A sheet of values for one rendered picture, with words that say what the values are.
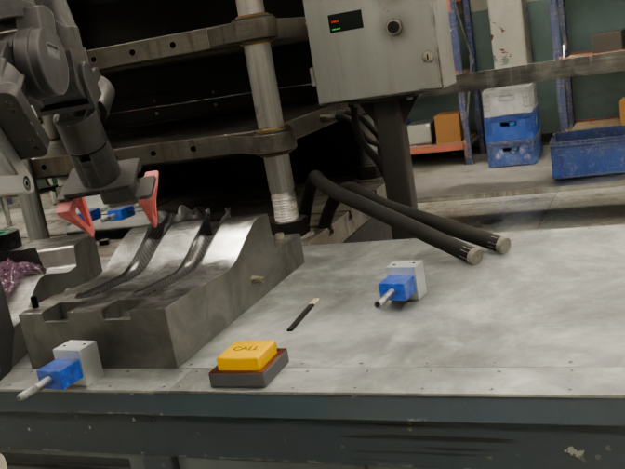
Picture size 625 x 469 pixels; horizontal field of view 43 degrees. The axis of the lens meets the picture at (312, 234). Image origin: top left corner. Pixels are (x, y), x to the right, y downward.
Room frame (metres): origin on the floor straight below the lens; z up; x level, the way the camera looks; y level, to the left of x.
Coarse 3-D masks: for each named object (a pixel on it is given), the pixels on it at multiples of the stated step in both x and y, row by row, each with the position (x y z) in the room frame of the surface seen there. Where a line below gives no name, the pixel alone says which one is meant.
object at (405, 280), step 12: (396, 264) 1.20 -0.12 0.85; (408, 264) 1.19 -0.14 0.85; (420, 264) 1.19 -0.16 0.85; (396, 276) 1.18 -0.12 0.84; (408, 276) 1.17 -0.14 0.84; (420, 276) 1.19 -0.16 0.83; (384, 288) 1.16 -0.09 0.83; (396, 288) 1.15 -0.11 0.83; (408, 288) 1.15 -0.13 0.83; (420, 288) 1.18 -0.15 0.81; (384, 300) 1.11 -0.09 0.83; (396, 300) 1.15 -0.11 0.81
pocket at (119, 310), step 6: (120, 300) 1.14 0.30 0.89; (126, 300) 1.13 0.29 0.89; (132, 300) 1.13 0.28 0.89; (138, 300) 1.12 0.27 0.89; (144, 300) 1.12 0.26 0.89; (108, 306) 1.12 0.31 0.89; (114, 306) 1.13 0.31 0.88; (120, 306) 1.14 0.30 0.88; (126, 306) 1.13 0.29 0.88; (132, 306) 1.13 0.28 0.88; (102, 312) 1.10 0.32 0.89; (108, 312) 1.11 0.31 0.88; (114, 312) 1.13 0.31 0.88; (120, 312) 1.14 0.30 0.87; (126, 312) 1.13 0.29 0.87; (108, 318) 1.11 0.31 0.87; (114, 318) 1.09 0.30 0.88; (120, 318) 1.09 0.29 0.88; (126, 318) 1.08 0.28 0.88
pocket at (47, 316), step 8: (56, 304) 1.17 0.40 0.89; (64, 304) 1.18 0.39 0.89; (72, 304) 1.17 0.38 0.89; (80, 304) 1.17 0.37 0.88; (48, 312) 1.15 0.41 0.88; (56, 312) 1.17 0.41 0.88; (64, 312) 1.18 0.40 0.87; (48, 320) 1.15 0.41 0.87; (56, 320) 1.14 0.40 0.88; (64, 320) 1.13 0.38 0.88
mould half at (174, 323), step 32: (192, 224) 1.40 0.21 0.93; (224, 224) 1.36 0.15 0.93; (256, 224) 1.35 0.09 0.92; (128, 256) 1.37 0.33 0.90; (160, 256) 1.34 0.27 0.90; (224, 256) 1.28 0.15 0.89; (256, 256) 1.33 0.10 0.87; (288, 256) 1.45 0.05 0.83; (128, 288) 1.20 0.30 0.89; (192, 288) 1.13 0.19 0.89; (224, 288) 1.21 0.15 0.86; (256, 288) 1.31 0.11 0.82; (32, 320) 1.15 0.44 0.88; (96, 320) 1.10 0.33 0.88; (128, 320) 1.08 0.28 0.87; (160, 320) 1.06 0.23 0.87; (192, 320) 1.11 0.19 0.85; (224, 320) 1.19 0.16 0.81; (32, 352) 1.15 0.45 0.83; (128, 352) 1.08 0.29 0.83; (160, 352) 1.06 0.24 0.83; (192, 352) 1.09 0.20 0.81
